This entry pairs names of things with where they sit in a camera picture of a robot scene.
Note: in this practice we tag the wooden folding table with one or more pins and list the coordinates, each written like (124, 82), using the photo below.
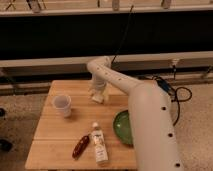
(56, 136)

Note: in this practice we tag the clear plastic bottle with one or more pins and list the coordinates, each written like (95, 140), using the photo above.
(101, 155)

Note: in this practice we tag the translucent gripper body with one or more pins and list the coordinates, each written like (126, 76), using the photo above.
(96, 88)

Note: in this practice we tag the red brown pepper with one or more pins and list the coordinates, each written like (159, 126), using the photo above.
(80, 146)

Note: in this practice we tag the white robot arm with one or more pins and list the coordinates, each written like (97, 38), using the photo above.
(154, 139)

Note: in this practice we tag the white sponge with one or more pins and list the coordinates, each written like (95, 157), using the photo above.
(99, 98)

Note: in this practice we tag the green bowl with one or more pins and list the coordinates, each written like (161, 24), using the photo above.
(122, 127)

